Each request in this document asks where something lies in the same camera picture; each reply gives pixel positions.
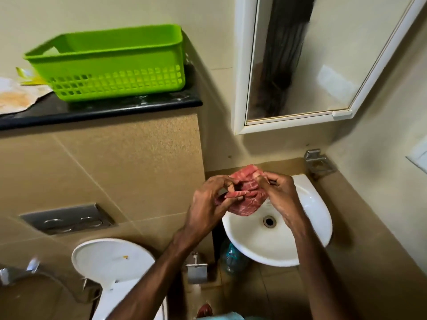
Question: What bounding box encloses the person's right hand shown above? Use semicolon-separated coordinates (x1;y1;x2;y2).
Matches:
252;171;306;230

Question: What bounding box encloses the person's left hand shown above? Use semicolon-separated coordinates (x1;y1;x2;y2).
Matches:
181;175;249;242

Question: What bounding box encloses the red checkered cloth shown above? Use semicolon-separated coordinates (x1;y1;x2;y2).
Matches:
215;164;270;217

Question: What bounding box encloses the white wash basin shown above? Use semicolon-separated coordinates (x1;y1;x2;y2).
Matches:
222;174;333;268

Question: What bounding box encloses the white framed mirror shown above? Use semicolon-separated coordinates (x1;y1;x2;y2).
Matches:
232;0;427;136

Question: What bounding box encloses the person's left forearm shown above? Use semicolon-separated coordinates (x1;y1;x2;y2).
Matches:
106;229;201;320

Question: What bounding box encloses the person's right forearm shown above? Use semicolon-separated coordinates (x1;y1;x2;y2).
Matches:
290;218;351;320

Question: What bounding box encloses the person's left red sandal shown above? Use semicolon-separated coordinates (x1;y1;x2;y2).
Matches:
197;303;214;320

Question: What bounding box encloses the blue plastic bottle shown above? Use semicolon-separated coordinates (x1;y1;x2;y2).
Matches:
220;241;249;276

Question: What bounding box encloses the chrome toilet paper holder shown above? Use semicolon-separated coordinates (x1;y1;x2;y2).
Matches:
185;252;208;285

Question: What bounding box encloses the chrome flush plate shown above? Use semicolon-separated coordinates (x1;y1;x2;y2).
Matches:
19;203;116;236

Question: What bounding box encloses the black stone shelf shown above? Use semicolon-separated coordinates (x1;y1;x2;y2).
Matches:
0;63;203;132

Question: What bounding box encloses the green plastic basket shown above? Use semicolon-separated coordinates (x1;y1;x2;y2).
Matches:
24;24;186;102

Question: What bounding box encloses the crumpled stained paper wrapper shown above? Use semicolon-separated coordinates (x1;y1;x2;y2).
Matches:
0;77;53;116

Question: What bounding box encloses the yellow plastic scoop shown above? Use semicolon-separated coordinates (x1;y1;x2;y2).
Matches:
16;67;47;86

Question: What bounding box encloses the chrome wall soap holder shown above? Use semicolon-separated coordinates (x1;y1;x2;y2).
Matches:
303;148;338;179

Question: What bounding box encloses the chrome spray hose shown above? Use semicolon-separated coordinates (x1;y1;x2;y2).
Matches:
33;268;102;304

